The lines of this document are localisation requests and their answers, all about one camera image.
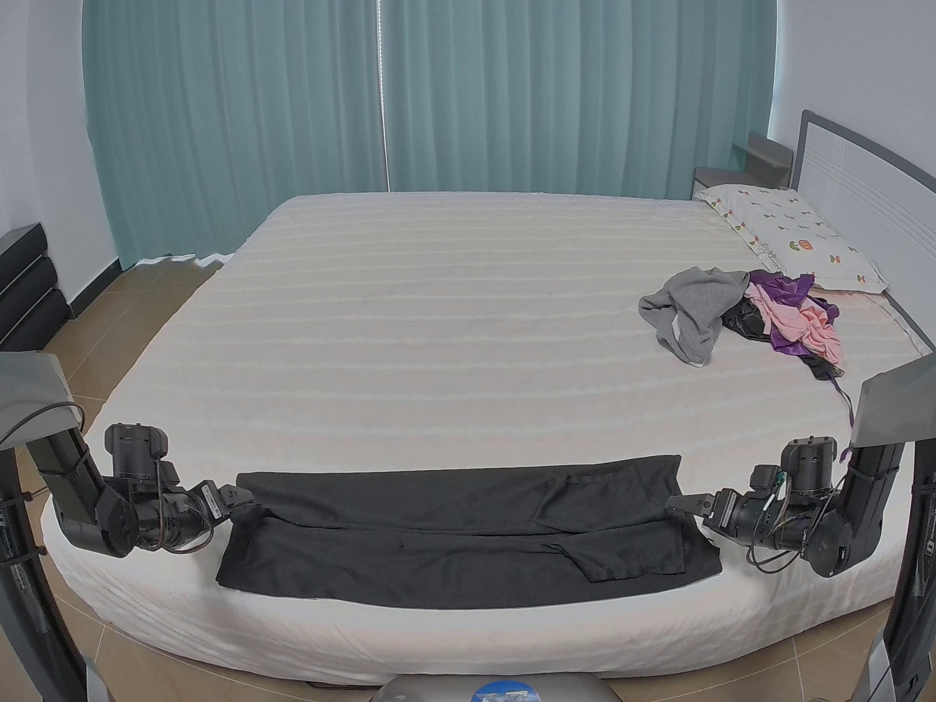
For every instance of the white printed pillow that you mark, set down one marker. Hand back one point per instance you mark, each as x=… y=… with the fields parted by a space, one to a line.
x=797 y=238

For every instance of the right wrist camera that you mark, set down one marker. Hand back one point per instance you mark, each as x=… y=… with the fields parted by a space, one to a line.
x=766 y=481

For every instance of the grey garment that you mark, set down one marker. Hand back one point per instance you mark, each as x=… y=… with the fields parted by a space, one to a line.
x=695 y=300

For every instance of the black chest of drawers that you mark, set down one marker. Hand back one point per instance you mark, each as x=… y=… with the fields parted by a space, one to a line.
x=25 y=282

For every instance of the black T-shirt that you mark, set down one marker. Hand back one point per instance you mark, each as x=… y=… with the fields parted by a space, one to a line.
x=439 y=538

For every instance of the pile of clothes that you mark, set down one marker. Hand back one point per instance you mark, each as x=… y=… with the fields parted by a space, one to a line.
x=797 y=322

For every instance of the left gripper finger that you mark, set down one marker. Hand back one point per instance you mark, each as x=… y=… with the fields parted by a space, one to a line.
x=238 y=501

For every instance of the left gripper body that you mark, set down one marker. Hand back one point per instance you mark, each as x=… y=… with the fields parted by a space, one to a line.
x=208 y=522

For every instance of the grey bedside table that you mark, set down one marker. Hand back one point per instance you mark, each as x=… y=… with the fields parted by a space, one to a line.
x=760 y=154

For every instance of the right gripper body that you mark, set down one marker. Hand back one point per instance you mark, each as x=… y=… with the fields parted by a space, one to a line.
x=731 y=516

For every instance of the blue-green curtain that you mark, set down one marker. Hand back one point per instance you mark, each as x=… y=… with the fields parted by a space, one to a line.
x=234 y=99
x=578 y=77

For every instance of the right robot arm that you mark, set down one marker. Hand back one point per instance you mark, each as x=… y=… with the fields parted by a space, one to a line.
x=863 y=509

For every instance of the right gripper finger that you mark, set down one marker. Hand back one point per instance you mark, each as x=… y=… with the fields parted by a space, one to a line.
x=695 y=504

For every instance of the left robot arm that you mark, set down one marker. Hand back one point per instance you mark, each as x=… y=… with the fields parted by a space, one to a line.
x=80 y=494

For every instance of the bed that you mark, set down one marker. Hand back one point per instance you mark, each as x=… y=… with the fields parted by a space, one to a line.
x=439 y=319

